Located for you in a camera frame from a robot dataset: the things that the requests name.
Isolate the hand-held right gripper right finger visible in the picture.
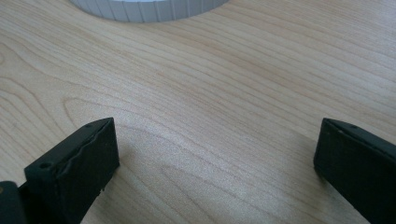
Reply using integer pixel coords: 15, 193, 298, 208
313, 118, 396, 224

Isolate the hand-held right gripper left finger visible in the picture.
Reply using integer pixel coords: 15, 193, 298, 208
18, 117, 120, 224

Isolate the white ribbed round container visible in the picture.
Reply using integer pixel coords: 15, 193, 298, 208
68, 0, 231, 23

